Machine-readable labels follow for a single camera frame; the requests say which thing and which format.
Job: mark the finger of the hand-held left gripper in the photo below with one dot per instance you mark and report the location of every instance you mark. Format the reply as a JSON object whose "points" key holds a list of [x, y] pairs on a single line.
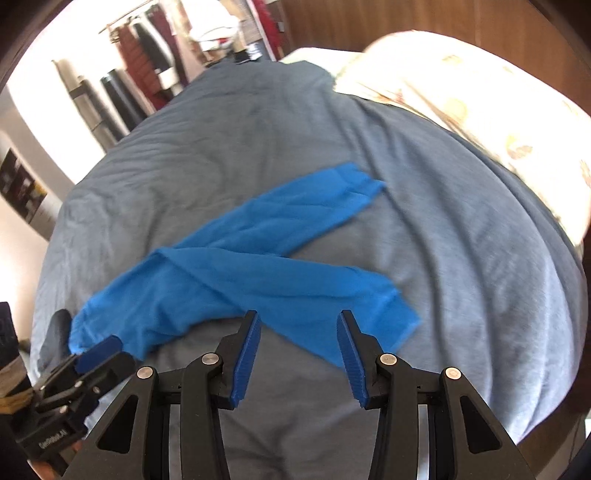
{"points": [[54, 337], [99, 351]]}

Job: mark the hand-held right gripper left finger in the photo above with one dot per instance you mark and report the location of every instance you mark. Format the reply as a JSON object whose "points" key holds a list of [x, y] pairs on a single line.
{"points": [[244, 357]]}

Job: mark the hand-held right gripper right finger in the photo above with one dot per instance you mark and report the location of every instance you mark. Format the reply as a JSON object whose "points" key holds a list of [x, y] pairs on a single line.
{"points": [[349, 364]]}

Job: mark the blue pants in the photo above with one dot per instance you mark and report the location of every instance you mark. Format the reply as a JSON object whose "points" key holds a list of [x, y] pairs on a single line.
{"points": [[207, 277]]}

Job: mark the grey-blue bed blanket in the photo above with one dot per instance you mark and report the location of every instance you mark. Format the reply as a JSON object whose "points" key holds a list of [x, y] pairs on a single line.
{"points": [[277, 138]]}

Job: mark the grey rolled mat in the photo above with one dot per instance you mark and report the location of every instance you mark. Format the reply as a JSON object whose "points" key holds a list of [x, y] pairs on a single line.
{"points": [[90, 113]]}

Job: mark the black rolled mat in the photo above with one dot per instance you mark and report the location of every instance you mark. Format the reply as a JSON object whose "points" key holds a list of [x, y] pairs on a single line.
{"points": [[117, 99]]}

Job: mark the cream floral pillow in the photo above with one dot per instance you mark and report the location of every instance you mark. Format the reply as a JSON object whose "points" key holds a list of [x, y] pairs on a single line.
{"points": [[461, 92]]}

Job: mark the white bed sheet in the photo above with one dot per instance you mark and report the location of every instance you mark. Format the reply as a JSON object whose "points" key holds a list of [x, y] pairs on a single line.
{"points": [[314, 57]]}

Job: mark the black hanging garment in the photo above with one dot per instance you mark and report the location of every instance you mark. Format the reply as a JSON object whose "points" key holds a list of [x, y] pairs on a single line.
{"points": [[152, 44]]}

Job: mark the pink hanging garment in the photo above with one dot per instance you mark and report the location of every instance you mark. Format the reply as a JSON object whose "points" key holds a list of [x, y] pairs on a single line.
{"points": [[184, 46]]}

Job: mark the white hanging garment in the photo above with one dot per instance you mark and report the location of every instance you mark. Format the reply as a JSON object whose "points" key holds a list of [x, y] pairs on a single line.
{"points": [[217, 27]]}

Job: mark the red hanging garment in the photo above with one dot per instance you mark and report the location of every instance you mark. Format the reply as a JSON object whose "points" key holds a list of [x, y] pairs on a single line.
{"points": [[270, 23]]}

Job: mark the wall poster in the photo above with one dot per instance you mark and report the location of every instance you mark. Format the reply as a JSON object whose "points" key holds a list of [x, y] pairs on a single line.
{"points": [[18, 184]]}

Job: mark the clothes rail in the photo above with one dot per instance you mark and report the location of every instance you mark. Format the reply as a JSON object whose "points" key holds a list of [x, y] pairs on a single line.
{"points": [[113, 24]]}

